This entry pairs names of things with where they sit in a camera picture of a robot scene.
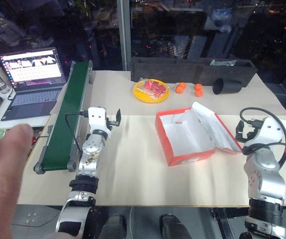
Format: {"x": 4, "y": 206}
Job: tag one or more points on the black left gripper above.
{"x": 110, "y": 122}

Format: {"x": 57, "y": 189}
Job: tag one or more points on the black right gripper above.
{"x": 250, "y": 132}

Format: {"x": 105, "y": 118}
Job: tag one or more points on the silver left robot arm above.
{"x": 89, "y": 154}

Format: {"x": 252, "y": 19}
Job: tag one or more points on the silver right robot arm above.
{"x": 265, "y": 174}

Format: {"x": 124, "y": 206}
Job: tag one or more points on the green conveyor belt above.
{"x": 65, "y": 117}

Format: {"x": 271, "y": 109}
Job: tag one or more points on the orange cardboard box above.
{"x": 182, "y": 159}

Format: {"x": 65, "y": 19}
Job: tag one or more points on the person's bare hand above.
{"x": 1, "y": 179}

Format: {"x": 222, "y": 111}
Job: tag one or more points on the yellow round plate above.
{"x": 142, "y": 95}

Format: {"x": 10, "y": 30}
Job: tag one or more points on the black cylindrical cup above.
{"x": 228, "y": 87}

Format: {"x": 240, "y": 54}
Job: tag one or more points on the red pieces in plastic bag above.
{"x": 154, "y": 87}

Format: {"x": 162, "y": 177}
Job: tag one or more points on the white wrapping paper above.
{"x": 187, "y": 134}

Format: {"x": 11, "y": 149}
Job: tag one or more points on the small orange toy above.
{"x": 198, "y": 90}
{"x": 181, "y": 87}

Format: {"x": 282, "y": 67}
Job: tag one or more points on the long black foam tray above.
{"x": 167, "y": 69}

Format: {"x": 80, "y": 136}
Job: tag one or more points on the clear plastic bag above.
{"x": 222, "y": 62}

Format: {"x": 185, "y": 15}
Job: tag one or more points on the open grey laptop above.
{"x": 33, "y": 82}

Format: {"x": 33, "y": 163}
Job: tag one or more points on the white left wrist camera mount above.
{"x": 96, "y": 119}

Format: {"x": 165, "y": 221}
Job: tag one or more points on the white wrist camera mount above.
{"x": 96, "y": 119}
{"x": 269, "y": 130}

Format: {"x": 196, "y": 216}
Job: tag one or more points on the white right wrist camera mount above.
{"x": 269, "y": 130}

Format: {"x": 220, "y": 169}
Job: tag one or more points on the grey metal window post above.
{"x": 124, "y": 35}

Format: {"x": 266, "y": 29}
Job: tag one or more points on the grey metal base plate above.
{"x": 37, "y": 217}

